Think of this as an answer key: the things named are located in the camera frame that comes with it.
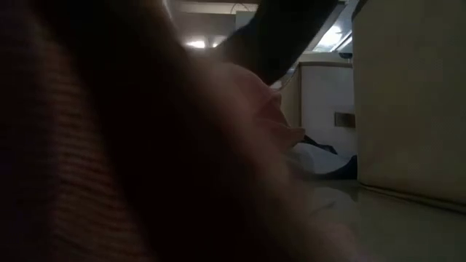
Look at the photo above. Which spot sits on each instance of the pink garment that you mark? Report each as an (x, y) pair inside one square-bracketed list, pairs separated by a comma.
[(255, 116)]

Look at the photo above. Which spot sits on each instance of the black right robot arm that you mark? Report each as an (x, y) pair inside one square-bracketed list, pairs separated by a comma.
[(276, 40)]

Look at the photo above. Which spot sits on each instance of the beige fabric storage bin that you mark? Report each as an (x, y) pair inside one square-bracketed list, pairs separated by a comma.
[(407, 109), (320, 94)]

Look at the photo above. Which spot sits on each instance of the grey ceiling vent box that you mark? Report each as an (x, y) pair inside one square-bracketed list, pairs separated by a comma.
[(242, 18)]

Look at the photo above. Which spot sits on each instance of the small black ceiling fixture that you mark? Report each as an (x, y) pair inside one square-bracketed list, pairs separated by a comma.
[(346, 55)]

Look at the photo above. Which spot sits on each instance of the white glossy table sheet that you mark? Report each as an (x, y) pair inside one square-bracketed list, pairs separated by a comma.
[(400, 225)]

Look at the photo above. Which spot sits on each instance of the shiny rectangular ceiling duct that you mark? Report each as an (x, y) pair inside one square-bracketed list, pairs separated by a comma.
[(333, 38)]

